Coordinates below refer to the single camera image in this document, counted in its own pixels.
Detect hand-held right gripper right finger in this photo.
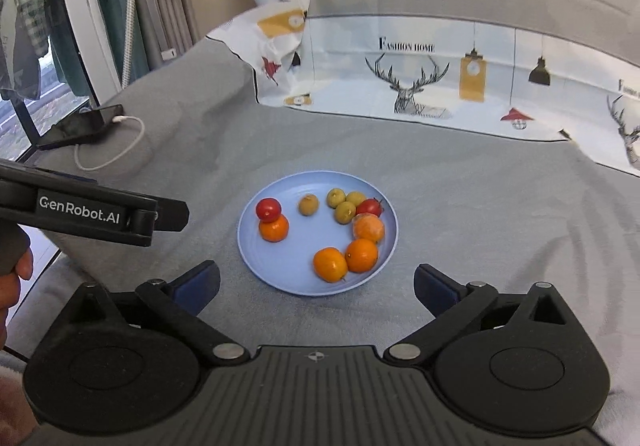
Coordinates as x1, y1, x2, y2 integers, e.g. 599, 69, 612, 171
382, 263, 573, 368

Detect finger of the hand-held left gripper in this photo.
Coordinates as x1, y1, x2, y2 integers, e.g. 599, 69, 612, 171
151, 198, 190, 233

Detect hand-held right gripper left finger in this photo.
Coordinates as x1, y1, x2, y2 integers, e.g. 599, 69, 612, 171
54, 261, 252, 368

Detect plastic-wrapped orange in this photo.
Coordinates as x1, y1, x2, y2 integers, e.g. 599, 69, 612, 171
351, 213, 386, 244

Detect blue plate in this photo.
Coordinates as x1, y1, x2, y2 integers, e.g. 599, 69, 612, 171
236, 170, 400, 297

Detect person's left hand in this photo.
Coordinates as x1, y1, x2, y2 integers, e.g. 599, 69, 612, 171
0, 247, 34, 353

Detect black phone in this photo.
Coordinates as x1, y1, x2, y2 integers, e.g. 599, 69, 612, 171
36, 104, 126, 151

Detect plaid shirt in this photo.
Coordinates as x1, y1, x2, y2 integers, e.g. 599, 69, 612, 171
0, 0, 51, 101

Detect grey curtain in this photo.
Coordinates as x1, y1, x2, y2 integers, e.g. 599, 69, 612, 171
132, 0, 198, 76

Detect deer printed bed sheet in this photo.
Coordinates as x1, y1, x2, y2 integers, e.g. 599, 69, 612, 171
205, 8, 640, 177

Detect white charging cable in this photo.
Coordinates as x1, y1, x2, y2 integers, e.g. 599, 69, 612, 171
75, 115, 146, 171

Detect white window frame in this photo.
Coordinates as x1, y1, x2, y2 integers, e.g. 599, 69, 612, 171
50, 0, 123, 111

